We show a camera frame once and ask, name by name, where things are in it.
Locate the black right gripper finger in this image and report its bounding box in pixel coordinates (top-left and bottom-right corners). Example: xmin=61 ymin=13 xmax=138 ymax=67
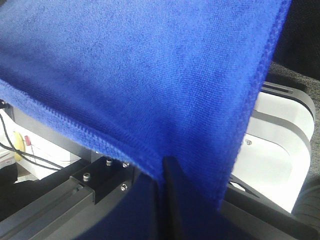
xmin=163 ymin=156 xmax=197 ymax=240

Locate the blue microfibre towel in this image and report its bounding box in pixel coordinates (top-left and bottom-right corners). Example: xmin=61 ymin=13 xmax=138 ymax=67
xmin=0 ymin=0 xmax=293 ymax=240

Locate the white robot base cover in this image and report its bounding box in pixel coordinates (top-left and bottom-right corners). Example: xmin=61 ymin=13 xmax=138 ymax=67
xmin=230 ymin=81 xmax=316 ymax=213

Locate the black table cloth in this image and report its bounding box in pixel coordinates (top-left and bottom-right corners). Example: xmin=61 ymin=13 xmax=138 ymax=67
xmin=265 ymin=0 xmax=320 ymax=228

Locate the black aluminium frame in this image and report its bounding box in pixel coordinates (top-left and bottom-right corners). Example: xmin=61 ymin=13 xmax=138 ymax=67
xmin=0 ymin=98 xmax=320 ymax=240

